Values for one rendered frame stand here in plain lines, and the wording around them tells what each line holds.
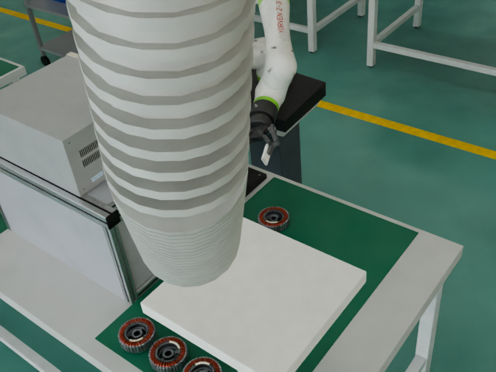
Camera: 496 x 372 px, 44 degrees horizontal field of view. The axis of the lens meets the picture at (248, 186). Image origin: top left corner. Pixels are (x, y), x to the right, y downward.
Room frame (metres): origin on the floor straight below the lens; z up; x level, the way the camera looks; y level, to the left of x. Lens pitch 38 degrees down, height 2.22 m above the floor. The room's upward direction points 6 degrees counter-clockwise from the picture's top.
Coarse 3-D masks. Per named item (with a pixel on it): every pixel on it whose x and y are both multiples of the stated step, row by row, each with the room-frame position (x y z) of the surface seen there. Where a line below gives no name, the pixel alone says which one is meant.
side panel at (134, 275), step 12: (120, 228) 1.38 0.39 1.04; (108, 240) 1.35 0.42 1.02; (120, 240) 1.36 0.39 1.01; (132, 240) 1.40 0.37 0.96; (120, 252) 1.36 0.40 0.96; (132, 252) 1.40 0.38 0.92; (120, 264) 1.34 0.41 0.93; (132, 264) 1.39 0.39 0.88; (144, 264) 1.42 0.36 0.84; (120, 276) 1.35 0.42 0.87; (132, 276) 1.38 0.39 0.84; (144, 276) 1.41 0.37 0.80; (132, 288) 1.36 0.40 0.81; (144, 288) 1.39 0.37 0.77; (132, 300) 1.34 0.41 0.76
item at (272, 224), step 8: (272, 208) 1.69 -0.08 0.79; (280, 208) 1.69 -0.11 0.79; (264, 216) 1.66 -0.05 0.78; (272, 216) 1.66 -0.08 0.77; (280, 216) 1.67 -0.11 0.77; (288, 216) 1.64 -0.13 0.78; (264, 224) 1.61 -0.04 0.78; (272, 224) 1.60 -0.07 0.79; (280, 224) 1.60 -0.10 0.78; (288, 224) 1.62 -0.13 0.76
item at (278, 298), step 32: (256, 224) 1.14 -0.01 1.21; (256, 256) 1.03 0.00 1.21; (288, 256) 1.02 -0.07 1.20; (320, 256) 1.01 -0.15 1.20; (160, 288) 0.96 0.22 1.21; (192, 288) 0.95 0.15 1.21; (224, 288) 0.94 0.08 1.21; (256, 288) 0.93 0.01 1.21; (288, 288) 0.92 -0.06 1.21; (320, 288) 0.91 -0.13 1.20; (352, 288) 0.90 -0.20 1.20; (160, 320) 0.89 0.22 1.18; (192, 320) 0.86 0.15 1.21; (224, 320) 0.85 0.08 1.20; (256, 320) 0.84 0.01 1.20; (288, 320) 0.83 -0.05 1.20; (320, 320) 0.82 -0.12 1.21; (224, 352) 0.77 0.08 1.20; (256, 352) 0.76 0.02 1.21; (288, 352) 0.75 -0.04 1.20
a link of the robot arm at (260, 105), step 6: (258, 102) 1.81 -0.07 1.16; (264, 102) 1.80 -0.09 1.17; (270, 102) 1.80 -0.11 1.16; (252, 108) 1.79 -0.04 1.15; (258, 108) 1.77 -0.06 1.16; (264, 108) 1.77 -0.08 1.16; (270, 108) 1.78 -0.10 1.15; (276, 108) 1.80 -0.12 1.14; (252, 114) 1.78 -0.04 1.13; (270, 114) 1.76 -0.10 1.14; (276, 114) 1.78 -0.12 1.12
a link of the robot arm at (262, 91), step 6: (258, 84) 1.89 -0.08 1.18; (264, 84) 1.85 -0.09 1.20; (258, 90) 1.87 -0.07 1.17; (264, 90) 1.85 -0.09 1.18; (270, 90) 1.84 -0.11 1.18; (276, 90) 1.83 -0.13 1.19; (282, 90) 1.84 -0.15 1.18; (258, 96) 1.84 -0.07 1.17; (264, 96) 1.83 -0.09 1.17; (270, 96) 1.83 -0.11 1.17; (276, 96) 1.84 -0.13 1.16; (282, 96) 1.85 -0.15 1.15; (276, 102) 1.82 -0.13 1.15; (282, 102) 1.86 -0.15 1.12
